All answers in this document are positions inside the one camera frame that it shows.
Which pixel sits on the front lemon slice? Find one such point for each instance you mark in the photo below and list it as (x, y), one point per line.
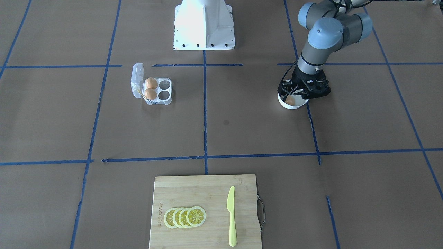
(169, 218)

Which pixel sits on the white bowl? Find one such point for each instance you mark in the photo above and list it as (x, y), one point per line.
(298, 100)

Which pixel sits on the back lemon slice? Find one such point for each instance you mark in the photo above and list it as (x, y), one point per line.
(196, 216)

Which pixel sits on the yellow plastic knife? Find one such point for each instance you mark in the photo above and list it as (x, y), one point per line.
(232, 229)

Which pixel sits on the brown egg lower slot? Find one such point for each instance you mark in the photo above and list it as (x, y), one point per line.
(150, 94)

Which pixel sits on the lemon slice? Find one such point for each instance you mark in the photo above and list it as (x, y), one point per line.
(182, 218)
(169, 218)
(196, 216)
(176, 217)

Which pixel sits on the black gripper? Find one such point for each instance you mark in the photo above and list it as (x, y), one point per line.
(298, 77)

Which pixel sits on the clear plastic egg box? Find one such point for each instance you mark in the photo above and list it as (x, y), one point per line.
(164, 90)

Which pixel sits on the wooden cutting board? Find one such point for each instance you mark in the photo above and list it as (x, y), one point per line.
(209, 192)

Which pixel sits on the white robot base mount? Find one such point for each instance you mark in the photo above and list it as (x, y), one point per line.
(203, 25)

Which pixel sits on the brown egg slot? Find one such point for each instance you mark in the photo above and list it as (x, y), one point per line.
(151, 83)
(150, 94)

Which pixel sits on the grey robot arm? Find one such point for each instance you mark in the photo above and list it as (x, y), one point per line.
(331, 28)

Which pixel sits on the brown egg upper slot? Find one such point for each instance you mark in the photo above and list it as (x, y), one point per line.
(151, 83)

